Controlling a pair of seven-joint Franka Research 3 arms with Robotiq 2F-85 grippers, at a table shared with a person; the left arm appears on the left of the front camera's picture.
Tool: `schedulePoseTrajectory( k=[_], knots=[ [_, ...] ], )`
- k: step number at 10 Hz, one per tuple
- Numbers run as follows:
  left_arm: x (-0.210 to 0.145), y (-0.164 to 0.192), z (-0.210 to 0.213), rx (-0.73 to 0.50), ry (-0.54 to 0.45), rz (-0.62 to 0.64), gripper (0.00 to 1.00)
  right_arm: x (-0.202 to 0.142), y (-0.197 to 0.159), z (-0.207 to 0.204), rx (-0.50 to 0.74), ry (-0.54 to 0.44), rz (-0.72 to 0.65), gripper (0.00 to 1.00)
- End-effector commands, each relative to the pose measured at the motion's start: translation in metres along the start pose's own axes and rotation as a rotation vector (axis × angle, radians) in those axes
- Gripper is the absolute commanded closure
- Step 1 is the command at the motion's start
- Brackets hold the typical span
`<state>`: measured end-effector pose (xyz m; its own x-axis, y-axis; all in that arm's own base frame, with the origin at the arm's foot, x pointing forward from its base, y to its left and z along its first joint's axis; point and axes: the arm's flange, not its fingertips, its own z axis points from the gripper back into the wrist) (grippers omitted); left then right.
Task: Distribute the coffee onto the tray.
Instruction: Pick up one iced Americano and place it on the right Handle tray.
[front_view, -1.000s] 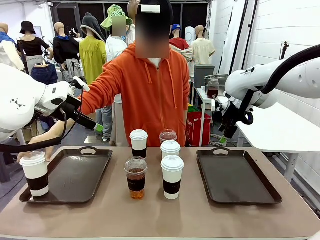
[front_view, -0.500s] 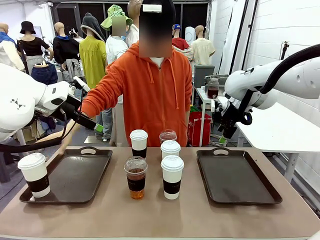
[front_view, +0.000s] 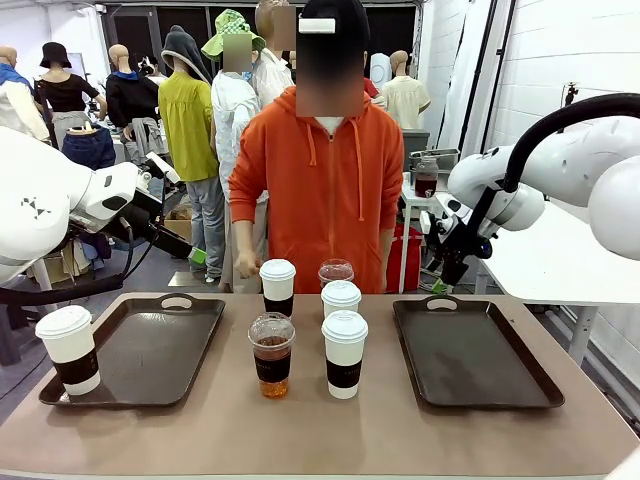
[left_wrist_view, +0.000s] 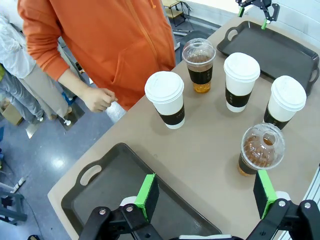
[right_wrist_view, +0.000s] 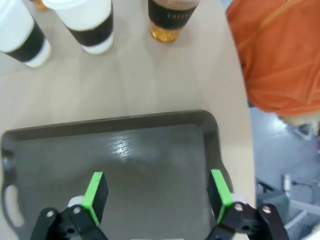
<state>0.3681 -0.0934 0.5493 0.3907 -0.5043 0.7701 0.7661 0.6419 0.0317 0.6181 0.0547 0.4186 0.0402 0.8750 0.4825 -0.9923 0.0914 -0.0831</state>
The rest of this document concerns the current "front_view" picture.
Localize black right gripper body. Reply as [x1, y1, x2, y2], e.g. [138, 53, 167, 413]
[433, 215, 482, 281]

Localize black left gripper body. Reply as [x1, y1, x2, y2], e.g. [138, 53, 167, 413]
[115, 192, 170, 245]

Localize white paper cup black sleeve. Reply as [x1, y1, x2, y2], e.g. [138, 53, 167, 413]
[258, 258, 298, 319]
[320, 309, 370, 400]
[320, 280, 363, 321]
[34, 304, 103, 397]

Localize clear cup dark drink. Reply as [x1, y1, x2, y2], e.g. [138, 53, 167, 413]
[317, 257, 356, 290]

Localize person right forearm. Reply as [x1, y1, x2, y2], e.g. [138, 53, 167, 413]
[231, 219, 258, 254]

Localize dark brown plastic tray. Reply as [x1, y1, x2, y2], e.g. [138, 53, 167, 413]
[392, 294, 566, 411]
[38, 292, 227, 408]

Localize metal tray container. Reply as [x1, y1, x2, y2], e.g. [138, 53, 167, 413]
[409, 147, 461, 174]

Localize person right hand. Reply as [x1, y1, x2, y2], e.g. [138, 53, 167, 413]
[233, 248, 262, 280]

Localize cardboard box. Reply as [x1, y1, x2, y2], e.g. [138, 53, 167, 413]
[163, 203, 194, 242]

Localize red shopping bag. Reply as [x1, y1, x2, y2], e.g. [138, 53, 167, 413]
[386, 222, 424, 294]

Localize small white side table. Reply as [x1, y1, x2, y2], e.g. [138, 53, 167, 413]
[398, 172, 454, 251]

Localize glass jar dark liquid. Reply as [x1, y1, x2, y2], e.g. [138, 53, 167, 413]
[414, 155, 440, 199]

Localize mannequin torso blue jeans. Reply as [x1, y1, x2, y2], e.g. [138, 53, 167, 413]
[61, 121, 118, 171]

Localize large white table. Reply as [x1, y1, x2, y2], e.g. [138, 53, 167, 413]
[433, 192, 640, 369]

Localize mannequin grey hood yellow top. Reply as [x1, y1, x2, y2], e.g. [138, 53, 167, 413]
[158, 24, 227, 282]

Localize grey box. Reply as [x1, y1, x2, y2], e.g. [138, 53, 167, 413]
[401, 128, 432, 162]

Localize mannequin black sweater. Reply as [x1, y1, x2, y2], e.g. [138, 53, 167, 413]
[105, 43, 162, 164]

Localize mannequin green hat white coat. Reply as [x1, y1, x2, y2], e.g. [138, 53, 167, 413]
[200, 8, 267, 295]

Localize clear cup amber tea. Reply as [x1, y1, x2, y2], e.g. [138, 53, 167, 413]
[247, 311, 297, 400]

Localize person in orange hoodie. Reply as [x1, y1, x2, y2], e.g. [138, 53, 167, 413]
[227, 0, 406, 295]

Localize mannequin black hat black top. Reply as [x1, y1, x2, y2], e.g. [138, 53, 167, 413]
[33, 41, 108, 151]

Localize mannequin cream shirt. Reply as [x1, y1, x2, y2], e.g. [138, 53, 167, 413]
[381, 49, 432, 132]

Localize black light stand pole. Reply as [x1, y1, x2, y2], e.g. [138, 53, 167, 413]
[459, 0, 503, 161]

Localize mannequin blue white jacket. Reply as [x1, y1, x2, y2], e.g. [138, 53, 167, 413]
[0, 45, 50, 144]

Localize mannequin red shirt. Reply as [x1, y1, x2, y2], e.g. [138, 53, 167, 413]
[362, 49, 387, 109]

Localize tall mannequin white shirt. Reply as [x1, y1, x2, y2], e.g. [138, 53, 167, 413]
[252, 0, 297, 109]

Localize black cap white label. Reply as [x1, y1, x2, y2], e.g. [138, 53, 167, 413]
[298, 0, 372, 66]

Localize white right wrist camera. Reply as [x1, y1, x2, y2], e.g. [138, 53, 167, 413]
[420, 209, 454, 241]

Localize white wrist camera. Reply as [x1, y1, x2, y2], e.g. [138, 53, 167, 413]
[143, 152, 182, 185]
[420, 209, 454, 241]

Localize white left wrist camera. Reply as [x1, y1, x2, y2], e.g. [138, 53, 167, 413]
[143, 152, 182, 185]

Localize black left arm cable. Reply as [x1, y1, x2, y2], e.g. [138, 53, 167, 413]
[0, 184, 169, 307]

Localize black right arm hose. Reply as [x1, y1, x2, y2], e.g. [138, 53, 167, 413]
[462, 92, 640, 261]

